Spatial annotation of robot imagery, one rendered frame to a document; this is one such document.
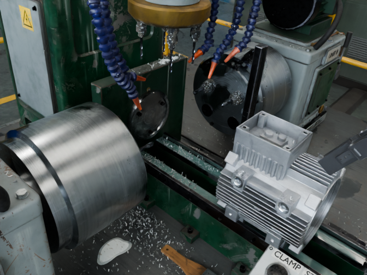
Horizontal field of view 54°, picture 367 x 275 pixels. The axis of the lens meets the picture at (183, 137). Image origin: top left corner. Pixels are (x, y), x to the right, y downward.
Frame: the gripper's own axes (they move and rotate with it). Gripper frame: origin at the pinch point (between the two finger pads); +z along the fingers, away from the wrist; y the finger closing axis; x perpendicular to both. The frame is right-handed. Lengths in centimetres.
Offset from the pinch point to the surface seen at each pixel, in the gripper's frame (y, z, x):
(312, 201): 0.8, 10.4, 4.0
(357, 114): -266, 129, 16
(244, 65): -27.3, 21.9, -29.5
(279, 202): 3.5, 14.1, 0.9
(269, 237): 3.6, 22.2, 5.7
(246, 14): -308, 169, -143
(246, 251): 1.1, 34.2, 6.8
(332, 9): -65, 10, -30
